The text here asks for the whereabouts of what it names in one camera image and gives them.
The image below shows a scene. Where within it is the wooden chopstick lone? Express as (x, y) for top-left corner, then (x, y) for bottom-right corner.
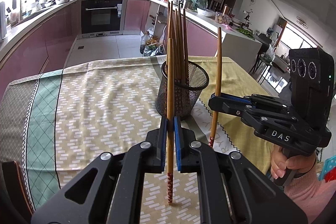
(167, 2), (173, 40)

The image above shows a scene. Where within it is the black camera box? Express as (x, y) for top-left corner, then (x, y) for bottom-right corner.
(289, 48), (334, 131)

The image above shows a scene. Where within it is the black mesh utensil cup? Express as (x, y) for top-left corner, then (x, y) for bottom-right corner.
(155, 61), (209, 120)

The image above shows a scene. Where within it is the oil bottle on floor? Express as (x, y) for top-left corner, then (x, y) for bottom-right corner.
(139, 31), (151, 55)

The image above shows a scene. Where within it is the wooden chair back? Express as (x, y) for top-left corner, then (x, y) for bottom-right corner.
(2, 161), (33, 223)

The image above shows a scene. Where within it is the black built-in oven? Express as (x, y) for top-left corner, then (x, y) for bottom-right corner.
(81, 0), (127, 38)

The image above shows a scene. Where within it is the person right hand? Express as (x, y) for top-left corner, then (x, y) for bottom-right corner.
(270, 145), (316, 179)

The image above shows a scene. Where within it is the patterned beige tablecloth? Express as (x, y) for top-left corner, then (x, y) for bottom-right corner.
(1, 56), (272, 223)

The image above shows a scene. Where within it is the wooden chopstick short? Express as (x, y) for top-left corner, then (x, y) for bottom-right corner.
(166, 38), (174, 205)

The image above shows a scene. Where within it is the plastic bag of greens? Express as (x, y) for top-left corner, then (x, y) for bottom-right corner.
(143, 42), (166, 57)

